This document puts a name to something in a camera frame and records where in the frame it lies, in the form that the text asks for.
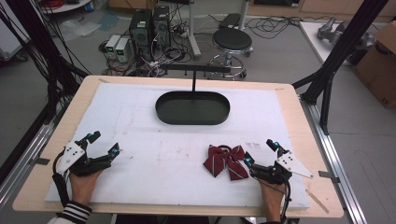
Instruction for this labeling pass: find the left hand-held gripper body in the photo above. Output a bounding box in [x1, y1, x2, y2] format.
[55, 138, 114, 178]

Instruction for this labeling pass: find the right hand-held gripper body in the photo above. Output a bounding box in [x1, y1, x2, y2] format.
[249, 150, 315, 186]

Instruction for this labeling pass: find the red striped bow tie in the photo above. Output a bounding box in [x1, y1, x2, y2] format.
[203, 144, 250, 182]

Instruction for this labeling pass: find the person's right hand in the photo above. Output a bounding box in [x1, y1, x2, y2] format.
[259, 180, 287, 223]

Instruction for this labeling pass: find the person's left hand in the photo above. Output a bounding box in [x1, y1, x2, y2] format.
[68, 169, 105, 207]

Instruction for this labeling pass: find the wooden stick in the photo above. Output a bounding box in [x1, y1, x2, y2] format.
[304, 189, 331, 215]

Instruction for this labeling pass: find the white foam mat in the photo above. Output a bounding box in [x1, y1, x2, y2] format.
[44, 82, 311, 210]

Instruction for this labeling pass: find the black oval tray with T-stand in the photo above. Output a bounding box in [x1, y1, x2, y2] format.
[154, 63, 232, 126]

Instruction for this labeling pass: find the white power supply unit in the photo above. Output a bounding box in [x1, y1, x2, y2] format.
[105, 34, 121, 60]
[114, 37, 131, 63]

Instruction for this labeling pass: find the clear plastic sheet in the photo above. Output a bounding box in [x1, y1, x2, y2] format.
[58, 18, 103, 42]

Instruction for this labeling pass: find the black round stool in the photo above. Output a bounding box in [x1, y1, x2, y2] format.
[208, 27, 254, 80]

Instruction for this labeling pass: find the black computer tower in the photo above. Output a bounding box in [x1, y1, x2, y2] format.
[128, 8, 154, 62]
[152, 5, 172, 50]

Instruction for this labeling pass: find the grey machine part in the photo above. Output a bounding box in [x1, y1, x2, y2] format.
[317, 16, 376, 48]

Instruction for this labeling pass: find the cardboard box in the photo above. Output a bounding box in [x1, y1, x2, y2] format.
[352, 21, 396, 110]

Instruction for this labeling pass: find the black flat floor device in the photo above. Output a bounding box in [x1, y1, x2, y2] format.
[219, 12, 243, 31]

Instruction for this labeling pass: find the white table leg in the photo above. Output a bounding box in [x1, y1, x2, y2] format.
[186, 0, 203, 61]

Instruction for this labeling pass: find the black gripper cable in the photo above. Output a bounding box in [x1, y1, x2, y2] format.
[279, 180, 292, 224]
[51, 151, 72, 208]

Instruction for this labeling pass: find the aluminium rail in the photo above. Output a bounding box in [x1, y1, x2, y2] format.
[299, 94, 369, 224]
[0, 105, 68, 208]

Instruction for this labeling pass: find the black metal frame stand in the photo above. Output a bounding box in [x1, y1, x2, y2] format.
[0, 0, 90, 125]
[291, 0, 390, 136]

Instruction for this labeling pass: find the bundle of floor cables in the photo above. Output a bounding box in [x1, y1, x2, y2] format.
[244, 15, 331, 41]

